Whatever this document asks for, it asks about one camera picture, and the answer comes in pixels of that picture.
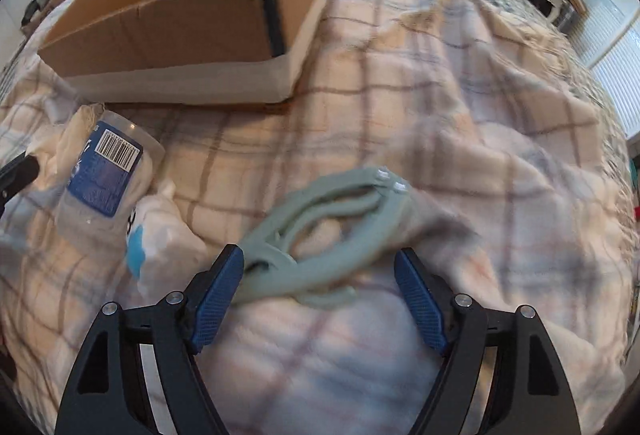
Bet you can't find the clear dental floss jar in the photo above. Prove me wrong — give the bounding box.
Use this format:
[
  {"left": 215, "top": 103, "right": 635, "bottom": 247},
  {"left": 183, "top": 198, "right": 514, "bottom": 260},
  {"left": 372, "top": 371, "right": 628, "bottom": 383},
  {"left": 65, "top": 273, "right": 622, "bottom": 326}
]
[{"left": 55, "top": 111, "right": 165, "bottom": 261}]

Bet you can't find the white cloud star toy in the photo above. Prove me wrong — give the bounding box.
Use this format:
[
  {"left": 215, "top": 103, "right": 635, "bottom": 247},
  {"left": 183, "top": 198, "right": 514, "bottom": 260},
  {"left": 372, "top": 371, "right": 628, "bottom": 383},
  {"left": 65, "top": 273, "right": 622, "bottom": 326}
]
[{"left": 125, "top": 179, "right": 208, "bottom": 305}]

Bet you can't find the plaid blanket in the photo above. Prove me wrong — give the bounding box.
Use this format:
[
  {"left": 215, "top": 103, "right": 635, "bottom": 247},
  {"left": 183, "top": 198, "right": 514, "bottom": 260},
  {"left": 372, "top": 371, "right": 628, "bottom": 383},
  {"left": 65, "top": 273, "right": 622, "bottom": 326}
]
[{"left": 122, "top": 0, "right": 634, "bottom": 434}]

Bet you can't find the large open cardboard box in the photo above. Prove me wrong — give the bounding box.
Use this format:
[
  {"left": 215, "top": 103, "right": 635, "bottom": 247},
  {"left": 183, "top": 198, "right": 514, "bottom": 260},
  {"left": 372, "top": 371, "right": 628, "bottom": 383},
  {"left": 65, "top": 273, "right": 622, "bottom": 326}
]
[{"left": 39, "top": 0, "right": 328, "bottom": 106}]

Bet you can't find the checkered bed sheet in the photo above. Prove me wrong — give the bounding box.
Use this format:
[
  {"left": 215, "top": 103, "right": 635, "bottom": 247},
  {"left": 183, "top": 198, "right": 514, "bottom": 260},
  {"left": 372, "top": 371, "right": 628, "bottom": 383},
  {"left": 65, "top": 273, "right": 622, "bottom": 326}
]
[{"left": 0, "top": 0, "right": 640, "bottom": 236}]

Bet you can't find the white sliding wardrobe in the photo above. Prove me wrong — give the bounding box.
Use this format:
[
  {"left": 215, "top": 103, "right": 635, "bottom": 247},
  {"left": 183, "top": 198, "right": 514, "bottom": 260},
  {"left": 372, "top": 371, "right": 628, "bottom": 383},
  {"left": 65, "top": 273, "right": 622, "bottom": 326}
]
[{"left": 568, "top": 0, "right": 639, "bottom": 141}]

